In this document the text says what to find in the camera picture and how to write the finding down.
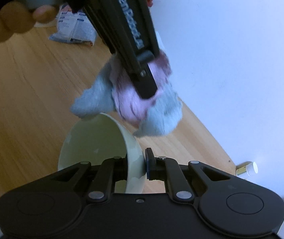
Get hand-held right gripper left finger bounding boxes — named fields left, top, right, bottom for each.
left=49, top=156, right=127, bottom=203

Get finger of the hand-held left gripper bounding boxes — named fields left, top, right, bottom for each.
left=122, top=60, right=158, bottom=99

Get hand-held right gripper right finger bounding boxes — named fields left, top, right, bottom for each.
left=145, top=148, right=232, bottom=203

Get grey and pink cloth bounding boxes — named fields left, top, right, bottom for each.
left=69, top=51, right=183, bottom=137

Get pale yellow-green bowl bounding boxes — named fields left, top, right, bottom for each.
left=58, top=113, right=148, bottom=195

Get person's left hand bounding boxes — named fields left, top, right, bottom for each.
left=0, top=0, right=57, bottom=51

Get blue and white snack bag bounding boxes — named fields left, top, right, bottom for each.
left=48, top=4, right=97, bottom=46

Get small white-capped bottle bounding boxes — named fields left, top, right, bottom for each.
left=235, top=161, right=259, bottom=178

